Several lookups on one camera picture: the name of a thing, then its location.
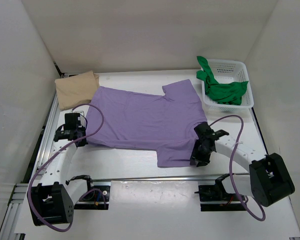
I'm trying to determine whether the beige t shirt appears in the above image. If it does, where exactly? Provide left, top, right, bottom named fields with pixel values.
left=54, top=70, right=100, bottom=111

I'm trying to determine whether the purple t shirt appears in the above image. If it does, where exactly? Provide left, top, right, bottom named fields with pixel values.
left=86, top=79, right=207, bottom=168

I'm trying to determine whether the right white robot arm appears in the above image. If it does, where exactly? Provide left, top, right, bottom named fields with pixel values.
left=190, top=122, right=295, bottom=207

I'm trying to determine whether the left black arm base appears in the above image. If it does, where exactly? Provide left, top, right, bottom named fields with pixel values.
left=74, top=181, right=111, bottom=211

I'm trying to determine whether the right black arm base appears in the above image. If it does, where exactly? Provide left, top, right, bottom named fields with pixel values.
left=195, top=185, right=245, bottom=212

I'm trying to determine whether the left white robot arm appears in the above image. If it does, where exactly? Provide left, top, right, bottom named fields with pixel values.
left=30, top=111, right=91, bottom=226

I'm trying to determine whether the green t shirt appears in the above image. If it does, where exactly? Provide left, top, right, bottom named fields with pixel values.
left=196, top=56, right=248, bottom=106

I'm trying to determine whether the white plastic basket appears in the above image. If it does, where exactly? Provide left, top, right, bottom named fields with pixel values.
left=201, top=59, right=254, bottom=112

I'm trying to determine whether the front aluminium table rail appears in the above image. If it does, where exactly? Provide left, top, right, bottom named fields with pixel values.
left=91, top=172, right=275, bottom=183

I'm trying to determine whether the aluminium frame rail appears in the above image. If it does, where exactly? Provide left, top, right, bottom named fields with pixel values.
left=0, top=72, right=68, bottom=240

